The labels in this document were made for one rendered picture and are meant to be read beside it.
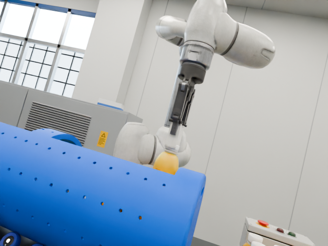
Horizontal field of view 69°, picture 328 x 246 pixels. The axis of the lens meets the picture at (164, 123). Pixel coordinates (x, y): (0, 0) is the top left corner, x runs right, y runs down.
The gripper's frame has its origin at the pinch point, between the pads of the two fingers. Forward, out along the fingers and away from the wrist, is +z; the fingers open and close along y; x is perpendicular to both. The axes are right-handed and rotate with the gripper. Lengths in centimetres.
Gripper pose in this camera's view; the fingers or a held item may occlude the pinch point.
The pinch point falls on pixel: (174, 136)
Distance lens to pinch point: 66.6
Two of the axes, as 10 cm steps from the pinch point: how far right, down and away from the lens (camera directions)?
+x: 9.3, 2.4, -2.6
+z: -2.7, 9.6, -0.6
